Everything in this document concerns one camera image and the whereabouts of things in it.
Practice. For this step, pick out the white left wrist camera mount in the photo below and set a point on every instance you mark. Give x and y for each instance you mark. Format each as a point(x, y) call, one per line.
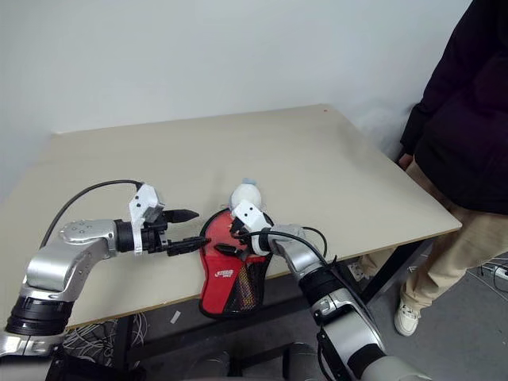
point(145, 198)

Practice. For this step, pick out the white power strip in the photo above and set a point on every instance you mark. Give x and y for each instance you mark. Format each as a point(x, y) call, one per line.
point(496, 272)

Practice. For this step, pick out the white sneaker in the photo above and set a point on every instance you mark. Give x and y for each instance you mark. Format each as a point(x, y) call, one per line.
point(406, 317)
point(358, 272)

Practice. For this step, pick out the light blue plush toy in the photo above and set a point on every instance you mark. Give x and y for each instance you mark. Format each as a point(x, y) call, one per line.
point(246, 194)

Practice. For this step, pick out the black box under table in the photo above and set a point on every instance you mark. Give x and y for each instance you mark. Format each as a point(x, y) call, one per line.
point(95, 369)

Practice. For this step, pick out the black and red paddle case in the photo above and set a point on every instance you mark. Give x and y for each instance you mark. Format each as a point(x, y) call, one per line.
point(222, 285)

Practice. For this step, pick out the white tape scrap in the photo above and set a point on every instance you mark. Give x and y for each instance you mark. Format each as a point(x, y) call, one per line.
point(175, 317)

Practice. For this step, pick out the person in black jacket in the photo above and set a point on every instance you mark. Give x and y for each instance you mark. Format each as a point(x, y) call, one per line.
point(468, 119)

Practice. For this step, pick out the person's bare hand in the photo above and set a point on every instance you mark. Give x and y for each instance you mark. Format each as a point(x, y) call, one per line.
point(406, 160)

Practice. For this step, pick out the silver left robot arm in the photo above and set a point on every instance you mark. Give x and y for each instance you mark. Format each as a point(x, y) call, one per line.
point(59, 262)

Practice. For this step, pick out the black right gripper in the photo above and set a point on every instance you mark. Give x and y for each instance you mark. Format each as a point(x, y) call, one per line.
point(244, 241)

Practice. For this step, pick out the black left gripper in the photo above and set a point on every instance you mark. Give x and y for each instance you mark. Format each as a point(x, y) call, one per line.
point(155, 237)

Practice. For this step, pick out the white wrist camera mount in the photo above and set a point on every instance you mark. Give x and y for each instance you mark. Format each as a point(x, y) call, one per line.
point(250, 212)
point(145, 198)

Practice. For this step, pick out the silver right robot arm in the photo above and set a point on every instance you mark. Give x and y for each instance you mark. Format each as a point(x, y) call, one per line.
point(349, 325)

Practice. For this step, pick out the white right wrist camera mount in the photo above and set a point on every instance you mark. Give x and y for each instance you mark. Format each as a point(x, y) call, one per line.
point(250, 212)

